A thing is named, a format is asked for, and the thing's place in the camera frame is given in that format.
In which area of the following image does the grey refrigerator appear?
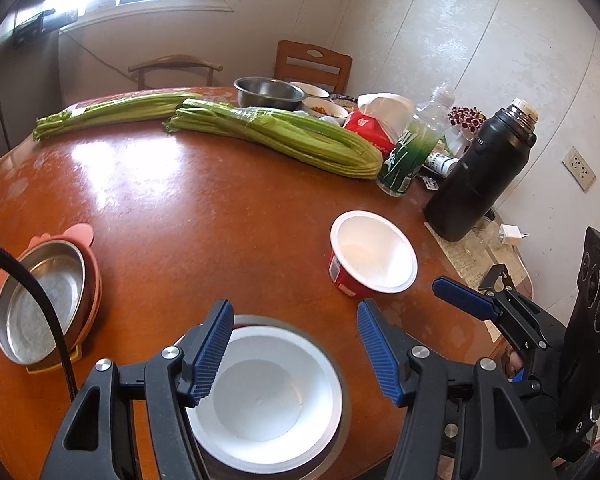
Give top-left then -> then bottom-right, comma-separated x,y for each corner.
0,10 -> 63,151

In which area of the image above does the wooden chair with cutout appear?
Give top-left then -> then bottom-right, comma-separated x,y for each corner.
274,40 -> 353,98

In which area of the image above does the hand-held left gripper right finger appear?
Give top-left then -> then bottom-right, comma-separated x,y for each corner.
356,299 -> 556,480

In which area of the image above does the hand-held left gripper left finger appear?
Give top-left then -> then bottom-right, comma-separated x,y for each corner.
40,299 -> 236,480

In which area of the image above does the celery bundle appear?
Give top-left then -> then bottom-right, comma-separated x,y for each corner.
32,91 -> 206,142
162,99 -> 385,179

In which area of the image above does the white ceramic bowl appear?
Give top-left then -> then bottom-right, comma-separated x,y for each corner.
289,81 -> 331,100

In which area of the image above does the clear glass cup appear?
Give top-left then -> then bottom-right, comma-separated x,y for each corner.
462,212 -> 501,266

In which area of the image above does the person's right hand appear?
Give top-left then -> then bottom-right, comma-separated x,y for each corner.
502,349 -> 528,378

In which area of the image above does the small white bottle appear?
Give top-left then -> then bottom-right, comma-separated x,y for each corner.
426,152 -> 461,178

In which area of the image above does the white charger plug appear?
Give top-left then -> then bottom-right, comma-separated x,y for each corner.
497,225 -> 528,247

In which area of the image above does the wooden chair with curved back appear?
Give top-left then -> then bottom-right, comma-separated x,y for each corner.
128,55 -> 224,92

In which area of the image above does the black thermos flask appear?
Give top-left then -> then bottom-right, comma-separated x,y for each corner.
424,97 -> 538,242

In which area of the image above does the red dotted white cup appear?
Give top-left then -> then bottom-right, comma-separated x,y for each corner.
447,105 -> 486,136

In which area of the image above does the printed paper sheet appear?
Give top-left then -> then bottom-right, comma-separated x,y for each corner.
424,220 -> 528,341

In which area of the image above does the white bowl with food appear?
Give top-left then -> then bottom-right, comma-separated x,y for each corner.
302,97 -> 350,121

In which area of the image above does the wall socket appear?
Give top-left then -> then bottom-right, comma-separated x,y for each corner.
561,146 -> 597,192

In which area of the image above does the green label plastic bottle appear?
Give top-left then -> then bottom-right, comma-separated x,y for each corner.
376,82 -> 456,197

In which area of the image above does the small steel bowl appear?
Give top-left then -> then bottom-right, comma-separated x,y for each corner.
233,76 -> 307,111

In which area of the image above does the round metal plate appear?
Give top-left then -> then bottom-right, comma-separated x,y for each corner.
0,241 -> 87,366

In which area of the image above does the red paper bowl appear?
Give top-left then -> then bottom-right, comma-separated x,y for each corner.
328,211 -> 419,300

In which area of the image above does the black cable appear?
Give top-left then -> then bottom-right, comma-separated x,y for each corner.
0,236 -> 79,403

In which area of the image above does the red tissue pack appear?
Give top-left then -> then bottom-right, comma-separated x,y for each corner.
342,92 -> 415,156

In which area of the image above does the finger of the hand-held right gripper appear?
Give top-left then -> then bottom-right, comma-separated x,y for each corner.
431,276 -> 513,321
479,264 -> 516,296

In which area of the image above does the thin wall cable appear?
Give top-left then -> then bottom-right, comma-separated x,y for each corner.
62,35 -> 141,86

